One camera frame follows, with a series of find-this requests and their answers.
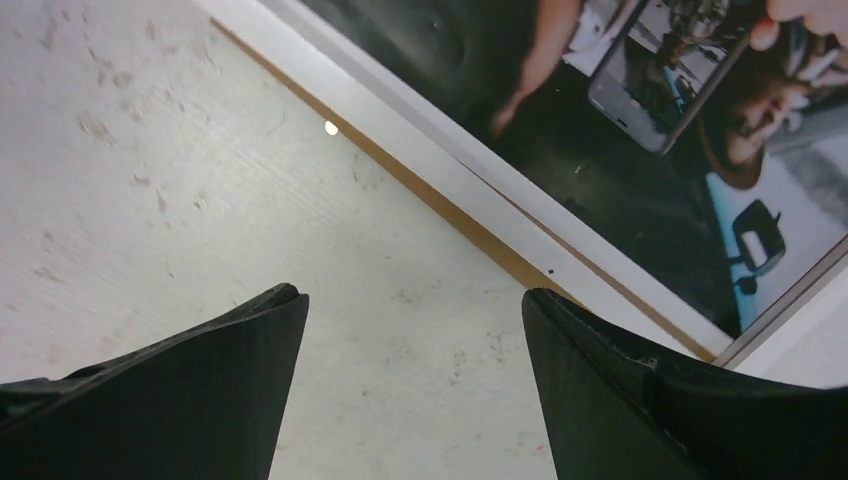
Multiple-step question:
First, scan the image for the white wooden picture frame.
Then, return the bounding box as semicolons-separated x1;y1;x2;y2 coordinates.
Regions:
201;1;847;388

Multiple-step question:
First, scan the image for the glossy photo print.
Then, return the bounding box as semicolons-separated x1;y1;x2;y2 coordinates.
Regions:
308;1;847;338

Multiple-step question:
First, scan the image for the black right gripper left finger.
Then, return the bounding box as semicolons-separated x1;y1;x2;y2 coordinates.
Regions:
1;284;310;479

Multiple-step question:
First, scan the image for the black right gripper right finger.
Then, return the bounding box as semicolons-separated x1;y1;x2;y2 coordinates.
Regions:
521;288;847;479

